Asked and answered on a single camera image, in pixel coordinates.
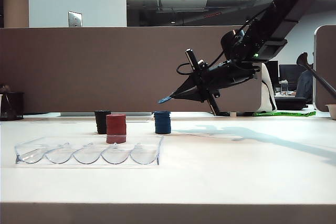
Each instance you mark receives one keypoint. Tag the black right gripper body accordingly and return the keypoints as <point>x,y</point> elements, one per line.
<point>204,82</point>

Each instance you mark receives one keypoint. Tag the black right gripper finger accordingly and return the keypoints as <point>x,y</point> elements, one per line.
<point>190,96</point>
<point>187,85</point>

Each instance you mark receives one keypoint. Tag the blue poker chip marked 50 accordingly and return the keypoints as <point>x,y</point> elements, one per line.
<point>165,100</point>

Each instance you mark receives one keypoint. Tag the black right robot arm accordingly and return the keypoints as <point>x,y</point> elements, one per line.
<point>283,6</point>

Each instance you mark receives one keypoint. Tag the blue poker chip stack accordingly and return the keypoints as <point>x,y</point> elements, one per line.
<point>162,123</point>

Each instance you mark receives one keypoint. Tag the clear plastic chip tray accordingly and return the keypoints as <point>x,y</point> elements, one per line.
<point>144,153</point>

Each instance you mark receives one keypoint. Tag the red poker chip stack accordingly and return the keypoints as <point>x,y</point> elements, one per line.
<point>115,128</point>

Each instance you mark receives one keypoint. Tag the black poker chip stack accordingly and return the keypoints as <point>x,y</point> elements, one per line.
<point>100,123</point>

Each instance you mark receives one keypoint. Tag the small white cylinder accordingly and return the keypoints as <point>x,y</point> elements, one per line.
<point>233,115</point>

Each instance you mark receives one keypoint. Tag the black computer monitor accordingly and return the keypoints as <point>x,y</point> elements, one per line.
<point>288,74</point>
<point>273,74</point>

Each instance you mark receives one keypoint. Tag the wide brown desk divider panel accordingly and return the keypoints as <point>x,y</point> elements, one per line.
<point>105,69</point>

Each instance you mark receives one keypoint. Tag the grey divider foot bar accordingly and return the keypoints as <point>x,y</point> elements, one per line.
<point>105,114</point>

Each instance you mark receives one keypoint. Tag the green tape strip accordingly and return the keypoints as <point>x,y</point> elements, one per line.
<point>286,114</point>

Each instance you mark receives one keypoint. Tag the seated person in blue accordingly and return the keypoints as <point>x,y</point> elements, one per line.
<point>304,85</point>

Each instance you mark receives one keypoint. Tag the narrow brown desk divider panel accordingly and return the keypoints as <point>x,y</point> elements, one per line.
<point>325,64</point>

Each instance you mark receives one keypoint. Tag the beige paper bowl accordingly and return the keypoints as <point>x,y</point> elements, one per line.
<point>331,111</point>

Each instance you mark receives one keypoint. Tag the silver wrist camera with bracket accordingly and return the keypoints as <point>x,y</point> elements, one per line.
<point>201,63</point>

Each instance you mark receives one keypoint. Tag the metal wall switch plate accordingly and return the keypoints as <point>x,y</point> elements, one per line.
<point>75,19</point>

